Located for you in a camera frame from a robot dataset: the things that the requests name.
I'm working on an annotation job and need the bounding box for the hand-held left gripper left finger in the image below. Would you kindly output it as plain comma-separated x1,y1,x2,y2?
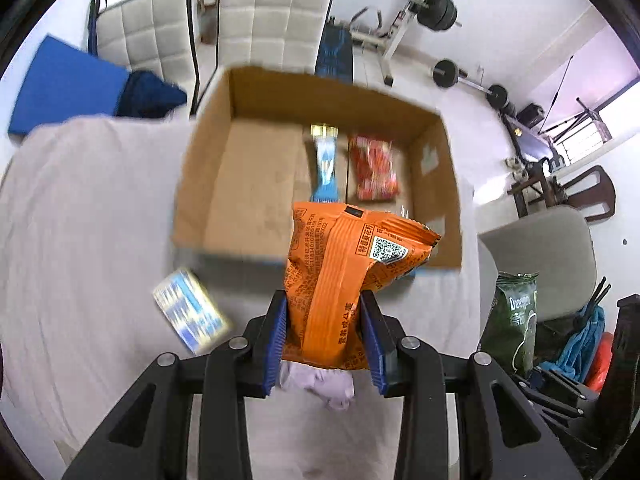
61,288,289,480

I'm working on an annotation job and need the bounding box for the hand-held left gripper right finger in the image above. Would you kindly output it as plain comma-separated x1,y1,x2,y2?
358,290,583,480

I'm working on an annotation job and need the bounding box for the orange snack packet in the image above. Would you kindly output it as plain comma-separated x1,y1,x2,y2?
281,202,442,371

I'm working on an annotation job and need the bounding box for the red snack packet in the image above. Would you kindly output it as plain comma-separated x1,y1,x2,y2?
347,133,401,202

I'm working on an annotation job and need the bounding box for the blue snack packet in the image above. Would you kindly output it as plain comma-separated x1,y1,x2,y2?
305,124,343,205

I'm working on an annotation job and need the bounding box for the cardboard box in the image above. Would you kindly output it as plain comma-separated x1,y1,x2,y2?
171,65,464,271

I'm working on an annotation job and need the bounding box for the blue and white tissue pack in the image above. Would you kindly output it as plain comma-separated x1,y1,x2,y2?
152,268,233,354

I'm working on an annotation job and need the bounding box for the green snack bag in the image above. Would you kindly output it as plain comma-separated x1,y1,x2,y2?
479,271,541,375

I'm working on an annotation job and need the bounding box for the beige bed sheet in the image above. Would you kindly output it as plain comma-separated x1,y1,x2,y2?
0,116,488,480

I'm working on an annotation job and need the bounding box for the grey office chair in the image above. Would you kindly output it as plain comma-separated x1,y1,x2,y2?
477,206,601,356

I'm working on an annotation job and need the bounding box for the light blue cloth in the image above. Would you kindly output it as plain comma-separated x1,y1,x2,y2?
542,305,606,383

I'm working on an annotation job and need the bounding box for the red plastic bag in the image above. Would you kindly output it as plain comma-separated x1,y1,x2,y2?
585,332,615,393

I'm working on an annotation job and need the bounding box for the brown wooden chair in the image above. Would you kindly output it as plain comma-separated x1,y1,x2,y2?
507,157,617,223

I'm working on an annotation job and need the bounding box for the dark blue cloth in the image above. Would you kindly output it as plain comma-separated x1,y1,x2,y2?
115,70,188,120

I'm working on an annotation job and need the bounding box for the weight bench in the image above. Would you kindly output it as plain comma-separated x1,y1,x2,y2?
314,7,396,87

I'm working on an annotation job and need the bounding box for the white quilted chair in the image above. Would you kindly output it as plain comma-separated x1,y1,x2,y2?
215,0,337,78
88,0,202,115

